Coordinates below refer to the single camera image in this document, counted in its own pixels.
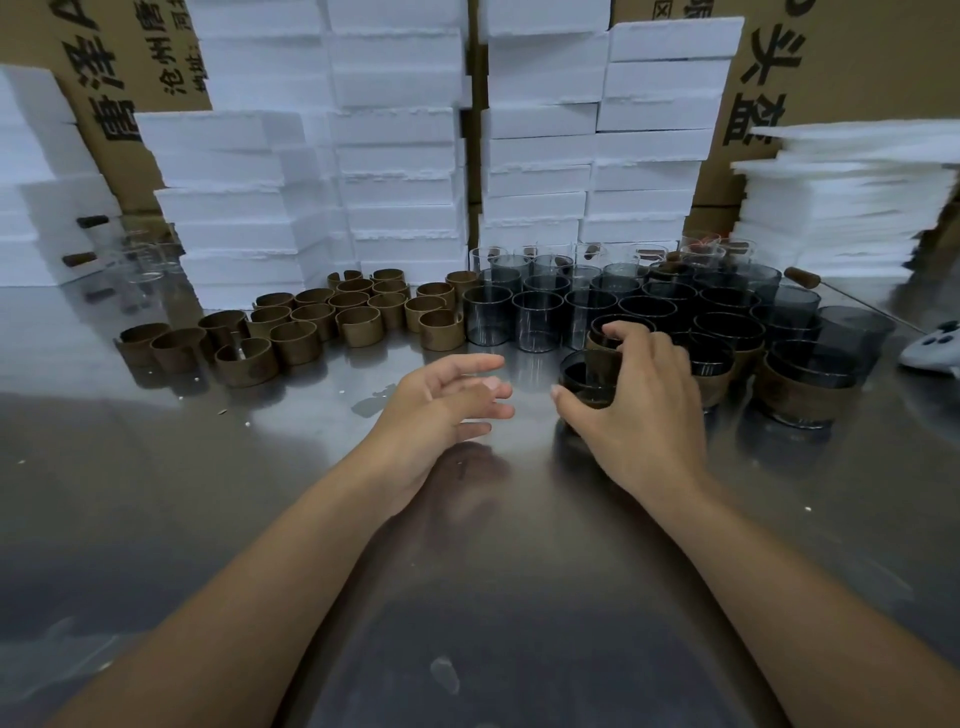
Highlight person's left hand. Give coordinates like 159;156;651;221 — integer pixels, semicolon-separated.
359;353;517;519

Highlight person's right hand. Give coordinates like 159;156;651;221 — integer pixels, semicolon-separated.
551;320;710;511

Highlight smoky transparent plastic cup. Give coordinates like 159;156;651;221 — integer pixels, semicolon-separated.
674;332;736;412
757;339;864;430
693;311;766;380
587;313;658;354
558;348;622;410

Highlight group of brown sleeve rings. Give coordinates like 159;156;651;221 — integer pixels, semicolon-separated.
116;268;481;389

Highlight cluster of transparent plastic cups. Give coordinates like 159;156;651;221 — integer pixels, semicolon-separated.
461;238;898;376

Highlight bunch of clear plastic cups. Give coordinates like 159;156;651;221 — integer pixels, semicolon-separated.
108;228;185;283

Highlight person's left forearm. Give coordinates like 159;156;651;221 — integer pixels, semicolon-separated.
48;457;410;728

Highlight person's right forearm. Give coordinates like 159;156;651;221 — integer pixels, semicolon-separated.
652;479;960;728

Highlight stack of thin foam sheets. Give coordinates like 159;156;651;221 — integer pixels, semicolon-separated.
731;119;960;283

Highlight tall stack white foam blocks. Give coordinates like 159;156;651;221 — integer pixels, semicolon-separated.
134;0;472;309

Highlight white game controller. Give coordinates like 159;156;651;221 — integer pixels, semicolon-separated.
898;320;960;376

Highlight stepped stack white foam blocks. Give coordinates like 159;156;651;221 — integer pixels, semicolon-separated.
479;0;745;249

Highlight large printed cardboard box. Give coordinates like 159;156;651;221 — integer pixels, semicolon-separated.
611;0;960;210

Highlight stack of white foam blocks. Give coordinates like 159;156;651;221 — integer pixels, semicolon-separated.
0;63;123;288

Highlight brown-handled metal rod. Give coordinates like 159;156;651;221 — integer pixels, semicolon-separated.
783;267;924;335

